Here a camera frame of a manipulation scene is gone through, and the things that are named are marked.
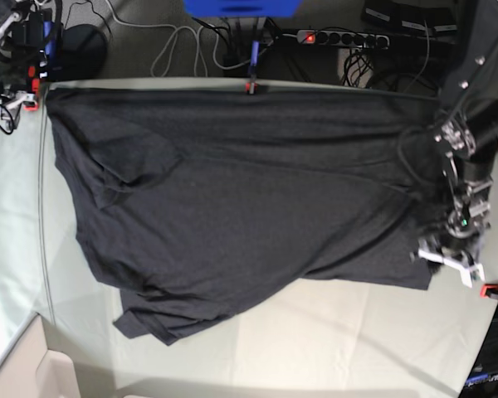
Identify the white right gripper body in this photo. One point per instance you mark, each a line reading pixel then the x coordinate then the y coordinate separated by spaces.
pixel 10 108

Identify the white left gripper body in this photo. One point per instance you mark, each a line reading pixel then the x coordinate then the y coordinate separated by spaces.
pixel 460 251

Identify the black t-shirt with colourful print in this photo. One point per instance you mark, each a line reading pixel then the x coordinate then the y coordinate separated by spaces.
pixel 199 205

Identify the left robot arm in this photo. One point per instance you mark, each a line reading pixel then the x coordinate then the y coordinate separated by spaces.
pixel 452 159

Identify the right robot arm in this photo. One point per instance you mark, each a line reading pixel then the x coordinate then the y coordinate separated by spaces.
pixel 29 32

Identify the red black clamp left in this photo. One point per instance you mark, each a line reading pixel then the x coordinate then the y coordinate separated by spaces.
pixel 31 103

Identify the light green table cloth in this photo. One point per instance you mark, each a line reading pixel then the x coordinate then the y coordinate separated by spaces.
pixel 313 339

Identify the blue box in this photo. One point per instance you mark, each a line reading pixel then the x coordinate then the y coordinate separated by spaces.
pixel 241 8

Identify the red black clamp middle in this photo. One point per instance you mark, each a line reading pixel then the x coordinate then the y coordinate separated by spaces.
pixel 251 88

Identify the black power strip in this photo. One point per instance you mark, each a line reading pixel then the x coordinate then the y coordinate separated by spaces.
pixel 343 39

